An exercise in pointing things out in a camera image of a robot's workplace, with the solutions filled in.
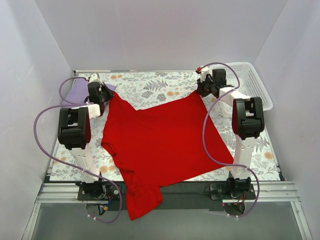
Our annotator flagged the white plastic basket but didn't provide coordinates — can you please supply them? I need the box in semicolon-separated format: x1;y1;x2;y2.
224;61;274;112

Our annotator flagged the red t-shirt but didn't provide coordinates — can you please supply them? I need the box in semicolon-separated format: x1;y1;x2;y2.
101;92;234;220

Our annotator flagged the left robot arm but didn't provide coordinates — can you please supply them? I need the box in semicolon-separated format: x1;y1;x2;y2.
57;80;114;200

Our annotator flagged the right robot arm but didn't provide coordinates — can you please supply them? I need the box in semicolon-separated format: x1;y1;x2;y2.
196;66;265;199

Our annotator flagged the folded lavender t-shirt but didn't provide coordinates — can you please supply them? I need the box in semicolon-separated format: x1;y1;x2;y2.
59;77;116;105

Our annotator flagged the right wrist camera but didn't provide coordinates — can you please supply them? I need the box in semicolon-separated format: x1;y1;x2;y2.
195;65;211;82

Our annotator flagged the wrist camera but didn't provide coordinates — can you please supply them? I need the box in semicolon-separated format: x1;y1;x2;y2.
195;65;211;82
87;72;103;84

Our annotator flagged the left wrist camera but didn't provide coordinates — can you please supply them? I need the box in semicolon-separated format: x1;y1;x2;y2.
87;72;103;84

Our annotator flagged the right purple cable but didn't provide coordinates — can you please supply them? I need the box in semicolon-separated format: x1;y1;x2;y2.
197;62;259;219

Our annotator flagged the purple cable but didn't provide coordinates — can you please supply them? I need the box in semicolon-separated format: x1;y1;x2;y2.
34;76;123;224
197;62;259;219

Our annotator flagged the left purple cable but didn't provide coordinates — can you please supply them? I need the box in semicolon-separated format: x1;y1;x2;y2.
34;76;123;224

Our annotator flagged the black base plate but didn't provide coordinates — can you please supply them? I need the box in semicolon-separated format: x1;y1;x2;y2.
76;180;256;215

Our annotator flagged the aluminium frame rail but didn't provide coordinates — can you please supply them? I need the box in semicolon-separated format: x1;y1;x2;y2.
23;181;312;240

